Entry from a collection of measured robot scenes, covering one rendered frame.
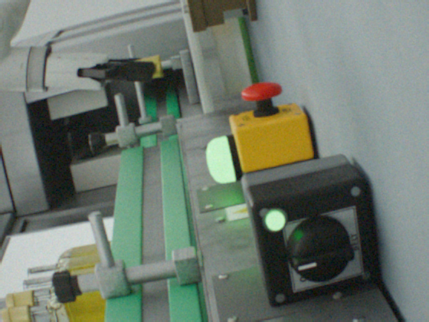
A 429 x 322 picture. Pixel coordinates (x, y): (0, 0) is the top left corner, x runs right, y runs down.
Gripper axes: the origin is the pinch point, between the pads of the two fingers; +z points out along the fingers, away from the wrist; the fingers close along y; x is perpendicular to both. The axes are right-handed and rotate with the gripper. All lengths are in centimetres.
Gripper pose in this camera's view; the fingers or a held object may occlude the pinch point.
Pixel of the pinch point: (140, 70)
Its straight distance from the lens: 152.4
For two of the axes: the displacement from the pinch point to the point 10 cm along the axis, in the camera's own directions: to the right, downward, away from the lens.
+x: 0.6, -9.8, -2.0
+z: 10.0, 0.5, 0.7
